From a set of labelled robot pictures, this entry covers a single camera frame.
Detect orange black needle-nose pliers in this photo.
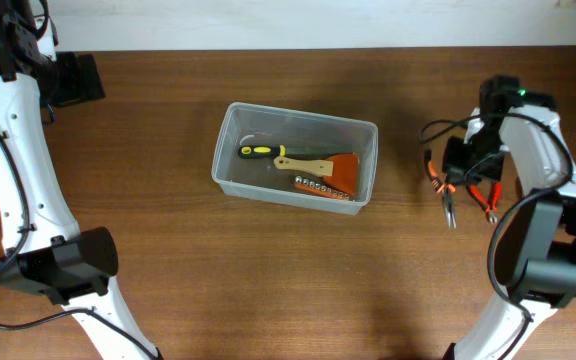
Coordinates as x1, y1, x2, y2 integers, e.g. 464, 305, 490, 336
423, 149, 457, 229

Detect red black cutting pliers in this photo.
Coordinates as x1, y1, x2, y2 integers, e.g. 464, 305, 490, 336
466, 182, 502, 224

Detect orange scraper wooden handle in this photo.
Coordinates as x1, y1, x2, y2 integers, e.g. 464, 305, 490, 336
273, 154, 359, 196

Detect clear plastic container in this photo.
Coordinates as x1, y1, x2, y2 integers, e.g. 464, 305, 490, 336
212, 102, 378, 215

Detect orange socket bit rail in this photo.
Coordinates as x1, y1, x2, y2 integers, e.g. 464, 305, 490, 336
293, 176, 354, 201

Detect file yellow black handle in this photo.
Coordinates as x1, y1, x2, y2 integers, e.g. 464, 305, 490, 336
237, 145, 353, 160

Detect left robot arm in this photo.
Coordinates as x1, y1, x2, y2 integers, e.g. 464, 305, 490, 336
0, 0, 161, 359

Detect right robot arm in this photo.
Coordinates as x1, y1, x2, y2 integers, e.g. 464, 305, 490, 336
424, 75, 576, 359

